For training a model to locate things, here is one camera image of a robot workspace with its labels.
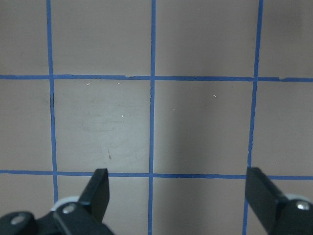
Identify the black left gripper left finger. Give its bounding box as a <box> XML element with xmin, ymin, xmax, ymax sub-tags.
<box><xmin>52</xmin><ymin>168</ymin><xmax>110</xmax><ymax>235</ymax></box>

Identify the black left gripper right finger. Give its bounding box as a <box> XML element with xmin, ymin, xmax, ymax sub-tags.
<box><xmin>245</xmin><ymin>167</ymin><xmax>313</xmax><ymax>235</ymax></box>

